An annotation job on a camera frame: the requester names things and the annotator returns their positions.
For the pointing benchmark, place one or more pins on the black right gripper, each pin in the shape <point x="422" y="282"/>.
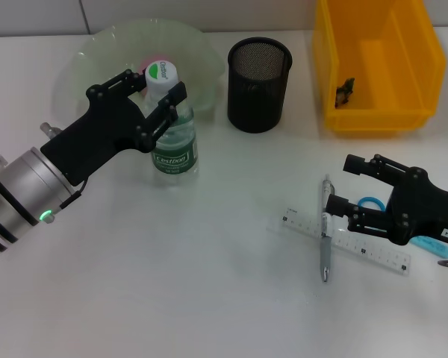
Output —
<point x="418" y="209"/>

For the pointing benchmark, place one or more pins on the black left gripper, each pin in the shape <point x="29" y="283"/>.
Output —
<point x="97" y="138"/>

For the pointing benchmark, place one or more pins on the pink toy peach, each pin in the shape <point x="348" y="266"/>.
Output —
<point x="145" y="64"/>

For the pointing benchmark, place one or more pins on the silver ballpoint pen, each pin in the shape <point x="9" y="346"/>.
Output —
<point x="326" y="253"/>

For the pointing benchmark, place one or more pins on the clear water bottle green label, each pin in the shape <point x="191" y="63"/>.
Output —
<point x="173" y="160"/>

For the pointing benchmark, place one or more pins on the transparent plastic ruler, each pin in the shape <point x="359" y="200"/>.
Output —
<point x="373" y="253"/>

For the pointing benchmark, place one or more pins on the dark green binder clip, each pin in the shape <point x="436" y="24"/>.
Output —
<point x="345" y="91"/>

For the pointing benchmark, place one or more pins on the blue scissors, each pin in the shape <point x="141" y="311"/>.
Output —
<point x="433" y="246"/>

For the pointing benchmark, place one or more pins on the green glass fruit plate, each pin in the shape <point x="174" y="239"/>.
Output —
<point x="201" y="63"/>

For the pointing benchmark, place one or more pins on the black mesh pen holder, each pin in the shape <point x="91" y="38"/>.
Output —
<point x="255" y="100"/>

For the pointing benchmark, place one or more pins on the yellow plastic bin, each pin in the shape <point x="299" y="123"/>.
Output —
<point x="381" y="115"/>

